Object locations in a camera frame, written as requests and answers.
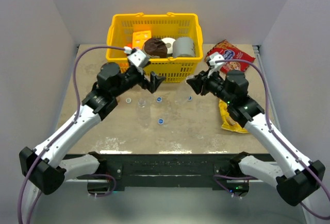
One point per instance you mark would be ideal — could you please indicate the clear bottle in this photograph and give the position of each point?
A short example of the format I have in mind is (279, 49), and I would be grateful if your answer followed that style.
(183, 92)
(143, 110)

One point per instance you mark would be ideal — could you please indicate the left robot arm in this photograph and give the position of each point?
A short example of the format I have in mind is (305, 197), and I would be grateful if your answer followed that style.
(41, 165)

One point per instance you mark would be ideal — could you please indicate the yellow plastic shopping basket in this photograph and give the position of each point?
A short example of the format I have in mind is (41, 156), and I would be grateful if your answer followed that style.
(170, 25)

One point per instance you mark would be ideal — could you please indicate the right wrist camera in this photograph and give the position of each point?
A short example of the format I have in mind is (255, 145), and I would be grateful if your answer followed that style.
(214, 61)

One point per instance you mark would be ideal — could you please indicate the red snack bag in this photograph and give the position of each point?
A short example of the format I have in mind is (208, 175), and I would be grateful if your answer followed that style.
(230, 52)

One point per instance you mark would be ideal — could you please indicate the white tape roll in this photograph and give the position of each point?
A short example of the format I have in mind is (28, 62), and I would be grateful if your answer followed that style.
(169, 45)

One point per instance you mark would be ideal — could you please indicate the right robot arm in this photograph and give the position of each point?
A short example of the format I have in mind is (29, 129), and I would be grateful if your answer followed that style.
(295, 176)

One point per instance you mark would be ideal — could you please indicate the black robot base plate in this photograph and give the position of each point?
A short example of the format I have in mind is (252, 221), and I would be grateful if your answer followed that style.
(162, 170)

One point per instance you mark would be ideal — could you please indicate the yellow chips bag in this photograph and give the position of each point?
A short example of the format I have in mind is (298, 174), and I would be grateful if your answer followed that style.
(228, 123)

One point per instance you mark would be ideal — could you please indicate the grey tape roll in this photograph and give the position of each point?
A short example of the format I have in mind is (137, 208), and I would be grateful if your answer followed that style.
(183, 47)

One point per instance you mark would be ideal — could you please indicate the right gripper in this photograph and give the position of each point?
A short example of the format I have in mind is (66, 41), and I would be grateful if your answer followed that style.
(200, 82)

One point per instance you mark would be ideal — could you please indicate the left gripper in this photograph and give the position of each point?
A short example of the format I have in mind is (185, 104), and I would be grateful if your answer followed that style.
(155, 80)

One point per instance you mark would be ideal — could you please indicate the orange juice carton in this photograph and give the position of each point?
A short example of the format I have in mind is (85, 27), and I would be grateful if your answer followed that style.
(140, 37)

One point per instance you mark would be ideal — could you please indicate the brown wrapped package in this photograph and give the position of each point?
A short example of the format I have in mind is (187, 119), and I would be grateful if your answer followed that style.
(155, 48)

